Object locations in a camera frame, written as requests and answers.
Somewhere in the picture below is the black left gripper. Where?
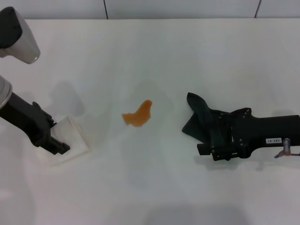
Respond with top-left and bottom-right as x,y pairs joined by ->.
0,92 -> 71,156

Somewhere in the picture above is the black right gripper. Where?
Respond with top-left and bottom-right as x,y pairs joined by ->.
196,107 -> 300,162

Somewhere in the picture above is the white paper cup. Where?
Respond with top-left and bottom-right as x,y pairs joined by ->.
37,114 -> 91,167

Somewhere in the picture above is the dark blue rag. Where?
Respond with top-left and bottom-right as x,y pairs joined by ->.
181,92 -> 235,148

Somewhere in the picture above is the brown water stain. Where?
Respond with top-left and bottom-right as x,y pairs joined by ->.
121,99 -> 153,128

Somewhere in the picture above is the grey cable with metal plug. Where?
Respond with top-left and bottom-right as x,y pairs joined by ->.
274,138 -> 300,159

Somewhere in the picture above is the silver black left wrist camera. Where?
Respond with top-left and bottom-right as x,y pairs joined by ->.
0,7 -> 41,65

